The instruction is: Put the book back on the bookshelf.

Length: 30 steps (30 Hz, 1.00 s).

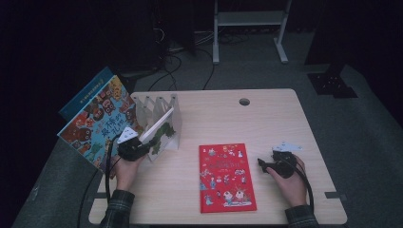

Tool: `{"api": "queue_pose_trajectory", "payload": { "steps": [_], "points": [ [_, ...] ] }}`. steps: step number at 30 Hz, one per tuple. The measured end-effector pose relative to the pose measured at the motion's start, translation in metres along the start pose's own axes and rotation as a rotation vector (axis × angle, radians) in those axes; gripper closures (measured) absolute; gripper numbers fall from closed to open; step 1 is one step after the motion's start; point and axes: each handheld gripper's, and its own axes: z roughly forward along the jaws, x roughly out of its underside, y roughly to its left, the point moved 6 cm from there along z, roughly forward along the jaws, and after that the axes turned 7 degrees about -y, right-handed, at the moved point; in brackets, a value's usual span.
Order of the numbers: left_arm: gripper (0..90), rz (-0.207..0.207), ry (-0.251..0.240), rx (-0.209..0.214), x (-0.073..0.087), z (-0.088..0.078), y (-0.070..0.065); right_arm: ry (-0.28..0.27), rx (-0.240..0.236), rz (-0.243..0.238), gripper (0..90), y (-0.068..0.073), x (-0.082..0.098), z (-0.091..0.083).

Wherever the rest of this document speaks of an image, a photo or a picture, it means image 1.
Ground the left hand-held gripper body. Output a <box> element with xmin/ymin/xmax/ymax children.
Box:
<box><xmin>117</xmin><ymin>126</ymin><xmax>150</xmax><ymax>162</ymax></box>

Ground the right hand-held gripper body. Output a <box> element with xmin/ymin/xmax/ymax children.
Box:
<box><xmin>269</xmin><ymin>142</ymin><xmax>303</xmax><ymax>180</ymax></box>

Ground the white book with green picture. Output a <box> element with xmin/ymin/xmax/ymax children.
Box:
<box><xmin>139</xmin><ymin>107</ymin><xmax>177</xmax><ymax>162</ymax></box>

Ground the red picture book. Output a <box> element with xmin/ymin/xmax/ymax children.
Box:
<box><xmin>199</xmin><ymin>142</ymin><xmax>258</xmax><ymax>214</ymax></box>

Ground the translucent white book rack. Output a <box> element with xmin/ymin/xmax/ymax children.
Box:
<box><xmin>131</xmin><ymin>93</ymin><xmax>183</xmax><ymax>162</ymax></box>

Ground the light blue many-monsters book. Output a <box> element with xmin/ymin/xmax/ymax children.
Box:
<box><xmin>56</xmin><ymin>74</ymin><xmax>144</xmax><ymax>174</ymax></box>

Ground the dark blue monster book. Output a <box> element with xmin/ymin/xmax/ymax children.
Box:
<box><xmin>58</xmin><ymin>66</ymin><xmax>116</xmax><ymax>123</ymax></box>

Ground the person's right hand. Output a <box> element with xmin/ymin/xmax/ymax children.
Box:
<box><xmin>265</xmin><ymin>156</ymin><xmax>308</xmax><ymax>208</ymax></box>

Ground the person's left hand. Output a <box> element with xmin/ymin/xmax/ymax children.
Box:
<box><xmin>108</xmin><ymin>155</ymin><xmax>146</xmax><ymax>193</ymax></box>

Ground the black stand with plate base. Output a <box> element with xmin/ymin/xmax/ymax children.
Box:
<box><xmin>303</xmin><ymin>0</ymin><xmax>359</xmax><ymax>99</ymax></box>

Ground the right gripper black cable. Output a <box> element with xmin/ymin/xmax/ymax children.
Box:
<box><xmin>286</xmin><ymin>158</ymin><xmax>315</xmax><ymax>213</ymax></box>

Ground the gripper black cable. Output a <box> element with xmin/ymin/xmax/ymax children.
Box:
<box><xmin>105</xmin><ymin>134</ymin><xmax>124</xmax><ymax>203</ymax></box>
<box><xmin>286</xmin><ymin>158</ymin><xmax>315</xmax><ymax>213</ymax></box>

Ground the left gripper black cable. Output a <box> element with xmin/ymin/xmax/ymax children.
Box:
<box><xmin>105</xmin><ymin>134</ymin><xmax>124</xmax><ymax>203</ymax></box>

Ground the thin black floor cable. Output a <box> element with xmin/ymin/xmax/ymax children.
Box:
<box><xmin>77</xmin><ymin>169</ymin><xmax>101</xmax><ymax>228</ymax></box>

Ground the looped black floor cable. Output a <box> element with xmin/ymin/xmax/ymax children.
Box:
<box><xmin>147</xmin><ymin>53</ymin><xmax>183</xmax><ymax>92</ymax></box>

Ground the curved black floor cable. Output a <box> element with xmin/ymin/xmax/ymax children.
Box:
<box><xmin>201</xmin><ymin>47</ymin><xmax>217</xmax><ymax>91</ymax></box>

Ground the white metal desk frame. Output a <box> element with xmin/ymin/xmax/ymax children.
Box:
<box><xmin>212</xmin><ymin>0</ymin><xmax>293</xmax><ymax>66</ymax></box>

